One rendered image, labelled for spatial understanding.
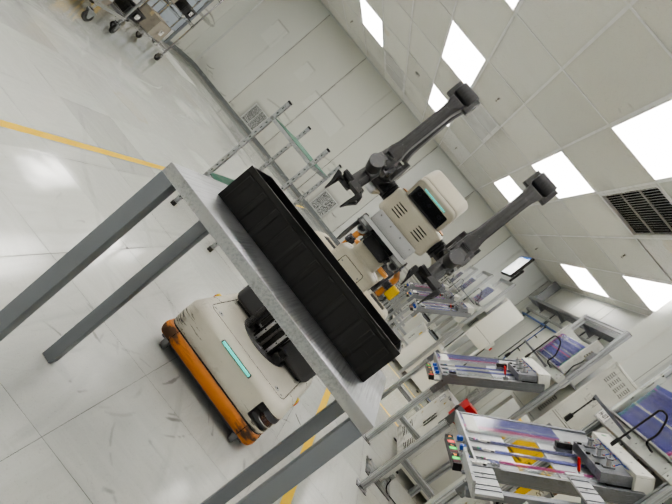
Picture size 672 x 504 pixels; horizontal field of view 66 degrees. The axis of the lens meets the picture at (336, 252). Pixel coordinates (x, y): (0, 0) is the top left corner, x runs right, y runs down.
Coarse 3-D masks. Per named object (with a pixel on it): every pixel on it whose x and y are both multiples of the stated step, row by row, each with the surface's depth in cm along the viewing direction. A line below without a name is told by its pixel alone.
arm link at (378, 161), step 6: (372, 156) 182; (378, 156) 183; (384, 156) 183; (372, 162) 182; (378, 162) 182; (384, 162) 183; (366, 168) 186; (372, 168) 183; (378, 168) 182; (384, 168) 190; (390, 168) 192; (384, 174) 191
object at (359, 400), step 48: (144, 192) 113; (192, 192) 111; (96, 240) 114; (192, 240) 154; (240, 240) 115; (48, 288) 116; (288, 288) 123; (0, 336) 119; (288, 336) 107; (336, 384) 106; (384, 384) 140; (336, 432) 105; (240, 480) 150; (288, 480) 107
